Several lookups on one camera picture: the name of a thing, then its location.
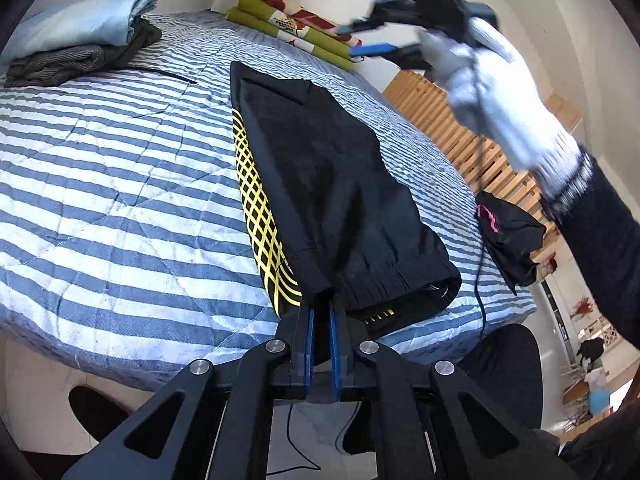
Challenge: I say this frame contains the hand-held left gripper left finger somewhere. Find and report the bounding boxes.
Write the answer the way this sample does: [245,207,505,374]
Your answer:
[60,305,316,480]

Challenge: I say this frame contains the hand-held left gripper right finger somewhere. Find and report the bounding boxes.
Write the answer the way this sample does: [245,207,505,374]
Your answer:
[327,300,582,480]

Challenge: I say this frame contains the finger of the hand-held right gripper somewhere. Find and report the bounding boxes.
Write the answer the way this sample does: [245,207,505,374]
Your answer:
[335,15,387,38]
[349,41,424,60]

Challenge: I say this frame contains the black pants with yellow print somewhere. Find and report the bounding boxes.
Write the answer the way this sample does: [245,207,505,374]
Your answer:
[230,60,463,339]

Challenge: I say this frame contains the person's right forearm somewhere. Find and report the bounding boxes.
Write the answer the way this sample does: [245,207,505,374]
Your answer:
[541,151,640,352]

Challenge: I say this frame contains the person's right hand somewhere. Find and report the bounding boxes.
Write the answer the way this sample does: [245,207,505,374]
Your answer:
[419,18,585,202]

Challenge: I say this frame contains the green floral folded quilt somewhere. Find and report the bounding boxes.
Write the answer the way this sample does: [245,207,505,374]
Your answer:
[226,0,367,68]

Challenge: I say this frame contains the red floral folded blanket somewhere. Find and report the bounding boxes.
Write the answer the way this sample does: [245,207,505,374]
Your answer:
[260,0,351,33]

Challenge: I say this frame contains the light wooden door panel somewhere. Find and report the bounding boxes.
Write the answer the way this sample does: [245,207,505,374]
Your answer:
[545,92,584,131]

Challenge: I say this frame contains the dark rounded object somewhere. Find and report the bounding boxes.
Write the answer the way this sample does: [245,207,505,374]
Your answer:
[450,323,545,432]

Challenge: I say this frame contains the black garment with pink stripes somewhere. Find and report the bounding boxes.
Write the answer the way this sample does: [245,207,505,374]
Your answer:
[473,190,547,297]

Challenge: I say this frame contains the dark slipper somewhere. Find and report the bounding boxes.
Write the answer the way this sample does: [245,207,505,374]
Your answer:
[68,384,132,442]

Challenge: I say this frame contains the black folded garment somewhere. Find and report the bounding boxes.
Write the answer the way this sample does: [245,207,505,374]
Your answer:
[97,19,164,72]

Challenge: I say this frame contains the blue white striped bed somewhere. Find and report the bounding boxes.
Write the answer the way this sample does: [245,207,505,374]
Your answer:
[0,10,540,394]

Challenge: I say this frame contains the black bag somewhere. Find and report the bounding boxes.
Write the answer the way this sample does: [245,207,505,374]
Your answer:
[574,337,609,374]

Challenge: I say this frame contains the blue bin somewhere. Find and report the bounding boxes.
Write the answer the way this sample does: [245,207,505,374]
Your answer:
[587,387,614,417]

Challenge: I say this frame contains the light blue folded cloth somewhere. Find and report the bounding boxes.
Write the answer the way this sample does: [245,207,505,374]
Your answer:
[0,0,162,64]

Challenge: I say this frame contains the person's dark clothing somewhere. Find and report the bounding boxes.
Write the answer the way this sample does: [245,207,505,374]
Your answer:
[556,407,640,480]

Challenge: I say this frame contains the grey folded garment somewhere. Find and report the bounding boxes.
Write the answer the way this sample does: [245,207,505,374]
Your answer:
[4,44,109,89]

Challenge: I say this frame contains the black cable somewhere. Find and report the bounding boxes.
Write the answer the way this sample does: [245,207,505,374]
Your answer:
[265,402,322,476]
[472,125,490,342]

